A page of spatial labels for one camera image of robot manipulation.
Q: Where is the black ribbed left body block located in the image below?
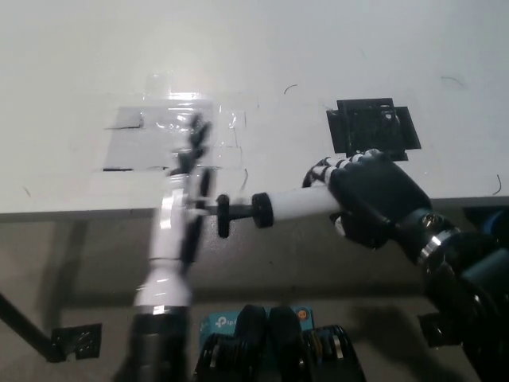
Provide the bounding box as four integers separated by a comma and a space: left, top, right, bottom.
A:
194, 304, 269, 382

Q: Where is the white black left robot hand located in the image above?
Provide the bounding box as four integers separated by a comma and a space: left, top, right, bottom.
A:
133, 113, 216, 310

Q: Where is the clear plastic sheet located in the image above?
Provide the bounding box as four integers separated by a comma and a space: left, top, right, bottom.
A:
91, 73, 250, 173

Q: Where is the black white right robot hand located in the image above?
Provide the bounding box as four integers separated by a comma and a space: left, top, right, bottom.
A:
301, 149, 455, 260

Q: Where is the black plastic fixture plate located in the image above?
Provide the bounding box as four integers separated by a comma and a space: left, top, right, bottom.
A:
325, 97, 422, 162

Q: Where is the teal router box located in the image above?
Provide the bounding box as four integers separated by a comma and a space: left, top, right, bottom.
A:
198, 306, 313, 348

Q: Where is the dark open bin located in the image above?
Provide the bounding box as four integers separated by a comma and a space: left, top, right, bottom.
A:
463, 206, 509, 240

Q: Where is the black table brace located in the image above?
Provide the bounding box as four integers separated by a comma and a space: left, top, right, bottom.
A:
0, 293, 67, 364

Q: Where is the small white air pump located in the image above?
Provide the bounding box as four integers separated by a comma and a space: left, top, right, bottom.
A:
216, 185, 340, 239

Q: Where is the blue round object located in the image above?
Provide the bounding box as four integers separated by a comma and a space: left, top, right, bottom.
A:
487, 210, 509, 240

